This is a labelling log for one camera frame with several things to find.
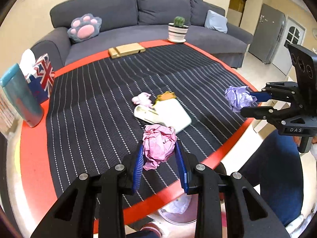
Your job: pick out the white tissue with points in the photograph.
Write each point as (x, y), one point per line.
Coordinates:
(27, 59)

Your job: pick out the light blue cushion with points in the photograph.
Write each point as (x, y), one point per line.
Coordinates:
(215, 21)

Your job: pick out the potted cactus striped pot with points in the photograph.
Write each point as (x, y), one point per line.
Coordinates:
(177, 31)

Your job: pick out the white door arched window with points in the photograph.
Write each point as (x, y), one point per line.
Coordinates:
(294, 37)

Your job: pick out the purple paper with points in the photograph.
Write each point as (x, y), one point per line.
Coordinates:
(237, 98)

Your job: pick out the person's right leg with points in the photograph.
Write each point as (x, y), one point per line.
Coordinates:
(277, 173)

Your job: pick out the grey refrigerator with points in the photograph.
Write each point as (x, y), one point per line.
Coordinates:
(266, 34)

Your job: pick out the teal thermos bottle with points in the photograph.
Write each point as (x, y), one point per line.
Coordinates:
(19, 96)

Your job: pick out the clear pink waste bin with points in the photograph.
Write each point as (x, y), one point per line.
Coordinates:
(178, 218)

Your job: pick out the white low cabinet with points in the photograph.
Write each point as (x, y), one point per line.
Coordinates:
(262, 126)

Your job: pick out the pink paper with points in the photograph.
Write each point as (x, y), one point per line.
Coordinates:
(158, 143)

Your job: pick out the pale crumpled paper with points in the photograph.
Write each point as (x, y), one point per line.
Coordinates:
(179, 204)

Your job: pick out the black striped table mat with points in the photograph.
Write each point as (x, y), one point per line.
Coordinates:
(99, 99)

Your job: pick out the patterned beige curtain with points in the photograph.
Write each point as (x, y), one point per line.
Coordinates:
(6, 114)

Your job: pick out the grey sofa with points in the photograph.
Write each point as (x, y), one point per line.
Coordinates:
(111, 5)

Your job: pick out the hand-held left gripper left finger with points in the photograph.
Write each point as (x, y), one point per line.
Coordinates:
(137, 171)

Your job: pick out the flag print tissue box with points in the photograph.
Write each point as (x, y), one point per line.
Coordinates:
(43, 76)

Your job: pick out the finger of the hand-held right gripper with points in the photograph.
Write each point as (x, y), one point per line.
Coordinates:
(257, 96)
(255, 112)

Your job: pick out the grey pink paw cushion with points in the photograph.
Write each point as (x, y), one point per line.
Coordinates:
(84, 29)

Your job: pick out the brown wooden door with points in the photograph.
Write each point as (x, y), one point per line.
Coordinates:
(237, 0)

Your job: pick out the person's leg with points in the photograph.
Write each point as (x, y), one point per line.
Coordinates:
(148, 234)
(277, 173)

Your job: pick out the white slipper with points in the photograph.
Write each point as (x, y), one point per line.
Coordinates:
(297, 224)

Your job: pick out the white plastic package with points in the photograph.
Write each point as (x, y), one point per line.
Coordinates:
(171, 114)

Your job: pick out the wooden phone stand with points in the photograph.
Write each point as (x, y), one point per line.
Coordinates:
(128, 49)

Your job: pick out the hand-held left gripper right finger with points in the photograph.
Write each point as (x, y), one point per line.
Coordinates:
(182, 171)

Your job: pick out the person's left leg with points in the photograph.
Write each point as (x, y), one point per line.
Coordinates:
(148, 234)

